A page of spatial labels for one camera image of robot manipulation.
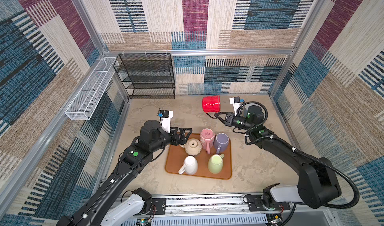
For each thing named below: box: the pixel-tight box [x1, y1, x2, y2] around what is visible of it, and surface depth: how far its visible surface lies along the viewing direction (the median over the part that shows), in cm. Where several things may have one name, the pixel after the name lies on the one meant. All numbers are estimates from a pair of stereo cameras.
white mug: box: [178, 155, 198, 175], surface depth 80 cm
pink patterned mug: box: [200, 128, 215, 155], surface depth 87 cm
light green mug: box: [208, 153, 225, 174], surface depth 81 cm
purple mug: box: [214, 132, 230, 154], surface depth 89 cm
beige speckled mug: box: [179, 138, 202, 156], surface depth 87 cm
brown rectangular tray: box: [165, 133, 233, 180], surface depth 87 cm
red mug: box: [202, 95, 221, 113], surface depth 76 cm
